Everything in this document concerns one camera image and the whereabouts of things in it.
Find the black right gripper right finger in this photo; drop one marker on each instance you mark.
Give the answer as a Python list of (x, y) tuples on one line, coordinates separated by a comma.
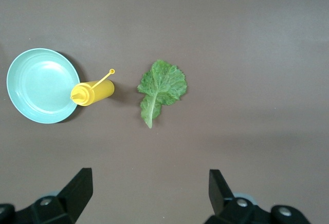
[(223, 203)]

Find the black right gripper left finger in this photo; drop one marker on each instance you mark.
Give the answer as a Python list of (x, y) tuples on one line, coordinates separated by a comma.
[(69, 198)]

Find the yellow mustard squeeze bottle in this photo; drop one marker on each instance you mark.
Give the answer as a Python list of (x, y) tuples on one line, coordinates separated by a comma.
[(100, 90)]

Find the green lettuce leaf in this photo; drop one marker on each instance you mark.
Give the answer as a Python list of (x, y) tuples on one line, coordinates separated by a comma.
[(164, 85)]

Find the mint green plate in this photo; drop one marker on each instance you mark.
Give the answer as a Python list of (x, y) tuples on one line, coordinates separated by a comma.
[(38, 85)]

